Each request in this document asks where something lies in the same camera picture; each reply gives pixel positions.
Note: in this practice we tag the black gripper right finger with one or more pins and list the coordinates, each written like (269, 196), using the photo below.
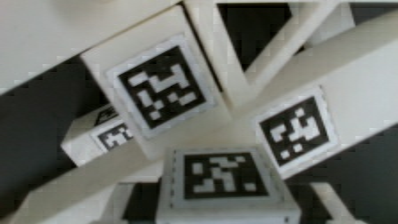
(342, 216)

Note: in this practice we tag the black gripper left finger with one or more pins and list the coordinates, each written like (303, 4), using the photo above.
(116, 205)

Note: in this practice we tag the white chair leg with tag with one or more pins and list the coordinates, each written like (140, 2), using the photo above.
(223, 189)

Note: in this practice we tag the white short leg post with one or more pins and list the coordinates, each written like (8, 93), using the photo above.
(97, 135)

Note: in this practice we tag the white chair back frame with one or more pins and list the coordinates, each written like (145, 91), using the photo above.
(294, 89)

